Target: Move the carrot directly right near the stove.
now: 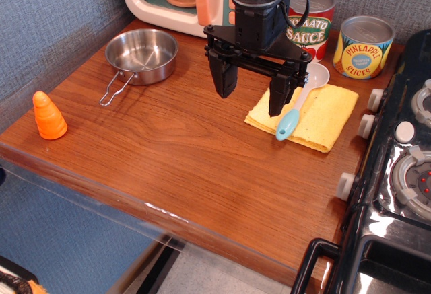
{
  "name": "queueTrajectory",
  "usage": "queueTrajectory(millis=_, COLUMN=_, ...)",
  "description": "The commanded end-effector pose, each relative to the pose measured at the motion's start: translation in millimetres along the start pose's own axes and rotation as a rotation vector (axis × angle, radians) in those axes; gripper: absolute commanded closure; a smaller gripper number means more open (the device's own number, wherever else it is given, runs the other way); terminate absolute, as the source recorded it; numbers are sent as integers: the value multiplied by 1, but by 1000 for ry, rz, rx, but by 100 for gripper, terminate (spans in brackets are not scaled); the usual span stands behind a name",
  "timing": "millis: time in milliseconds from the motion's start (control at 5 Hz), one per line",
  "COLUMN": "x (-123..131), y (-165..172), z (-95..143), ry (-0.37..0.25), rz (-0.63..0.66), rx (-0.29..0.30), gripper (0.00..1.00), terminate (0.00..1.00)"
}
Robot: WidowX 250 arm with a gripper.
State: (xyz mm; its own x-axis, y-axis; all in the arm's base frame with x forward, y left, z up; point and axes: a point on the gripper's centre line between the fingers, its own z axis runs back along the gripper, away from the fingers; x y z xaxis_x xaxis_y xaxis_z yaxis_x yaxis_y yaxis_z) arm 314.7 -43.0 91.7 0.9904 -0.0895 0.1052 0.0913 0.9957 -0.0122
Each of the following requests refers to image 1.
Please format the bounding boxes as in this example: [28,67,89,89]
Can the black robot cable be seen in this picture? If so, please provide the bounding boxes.
[284,0,310,30]

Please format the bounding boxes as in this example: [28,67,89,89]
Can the yellow folded cloth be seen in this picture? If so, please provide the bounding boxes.
[244,84,359,153]

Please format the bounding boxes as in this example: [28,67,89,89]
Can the pineapple slices can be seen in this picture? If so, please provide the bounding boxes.
[333,15,395,80]

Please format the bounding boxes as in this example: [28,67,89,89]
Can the black toy stove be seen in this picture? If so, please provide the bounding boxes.
[292,30,430,293]

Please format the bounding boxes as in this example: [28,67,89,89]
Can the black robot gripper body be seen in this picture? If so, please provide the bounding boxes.
[204,0,311,84]

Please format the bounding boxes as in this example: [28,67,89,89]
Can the grey spoon blue handle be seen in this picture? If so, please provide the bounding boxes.
[275,63,330,141]

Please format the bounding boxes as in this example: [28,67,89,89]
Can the small steel pan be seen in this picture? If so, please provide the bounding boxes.
[99,29,179,106]

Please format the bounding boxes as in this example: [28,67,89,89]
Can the orange toy carrot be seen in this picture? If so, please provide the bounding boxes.
[32,91,68,140]

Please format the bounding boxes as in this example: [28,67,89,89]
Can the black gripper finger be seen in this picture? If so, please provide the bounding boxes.
[269,69,298,117]
[208,50,238,98]

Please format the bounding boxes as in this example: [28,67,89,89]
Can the tomato sauce can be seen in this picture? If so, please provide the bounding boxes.
[286,0,336,63]

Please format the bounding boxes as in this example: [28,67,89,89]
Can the toy microwave oven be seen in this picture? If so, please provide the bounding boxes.
[119,0,236,39]

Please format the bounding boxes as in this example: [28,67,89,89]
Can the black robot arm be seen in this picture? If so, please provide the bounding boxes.
[204,0,312,116]

